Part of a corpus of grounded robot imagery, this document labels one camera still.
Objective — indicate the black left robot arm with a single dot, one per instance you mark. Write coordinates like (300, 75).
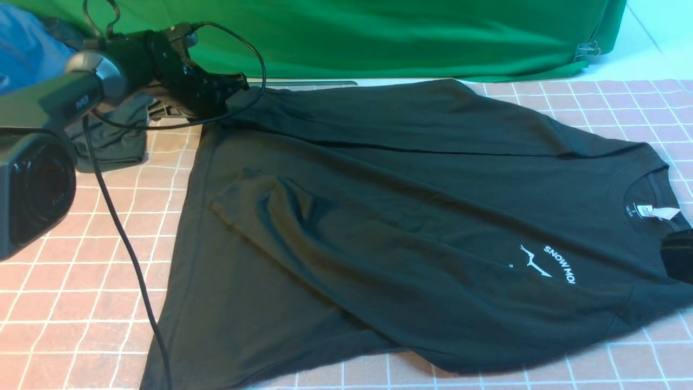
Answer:
(38, 175)

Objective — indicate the metal binder clip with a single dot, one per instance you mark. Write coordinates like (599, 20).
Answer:
(586, 50)

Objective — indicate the green backdrop cloth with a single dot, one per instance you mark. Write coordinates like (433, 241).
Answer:
(480, 41)

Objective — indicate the pink grid tablecloth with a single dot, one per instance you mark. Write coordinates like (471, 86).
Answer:
(72, 316)

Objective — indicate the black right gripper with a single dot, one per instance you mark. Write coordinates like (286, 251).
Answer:
(679, 254)

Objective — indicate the crumpled dark gray garment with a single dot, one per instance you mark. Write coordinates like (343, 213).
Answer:
(114, 148)

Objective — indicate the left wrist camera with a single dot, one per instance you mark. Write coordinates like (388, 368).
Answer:
(181, 36)

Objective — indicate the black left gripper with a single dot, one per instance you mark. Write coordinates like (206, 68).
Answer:
(146, 62)

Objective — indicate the blue garment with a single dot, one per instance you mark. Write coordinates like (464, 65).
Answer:
(34, 49)

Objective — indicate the dark gray long-sleeve shirt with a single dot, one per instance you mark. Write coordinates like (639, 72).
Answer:
(322, 225)

